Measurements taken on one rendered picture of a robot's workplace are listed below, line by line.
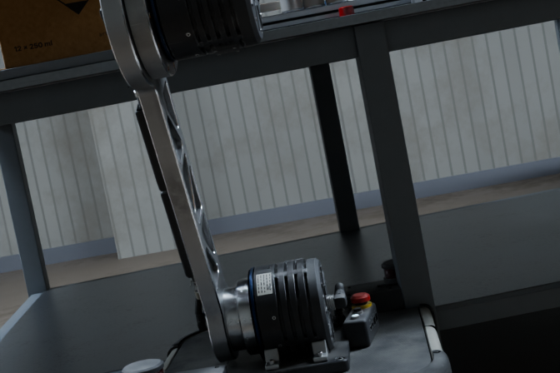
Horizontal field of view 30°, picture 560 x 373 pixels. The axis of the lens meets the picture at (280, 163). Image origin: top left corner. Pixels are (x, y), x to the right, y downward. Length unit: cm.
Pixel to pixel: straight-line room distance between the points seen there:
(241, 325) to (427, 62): 360
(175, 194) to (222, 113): 366
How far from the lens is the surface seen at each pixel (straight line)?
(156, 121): 160
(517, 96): 533
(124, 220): 518
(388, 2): 245
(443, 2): 205
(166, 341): 231
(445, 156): 530
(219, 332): 181
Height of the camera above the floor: 75
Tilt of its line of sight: 5 degrees down
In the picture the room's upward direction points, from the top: 11 degrees counter-clockwise
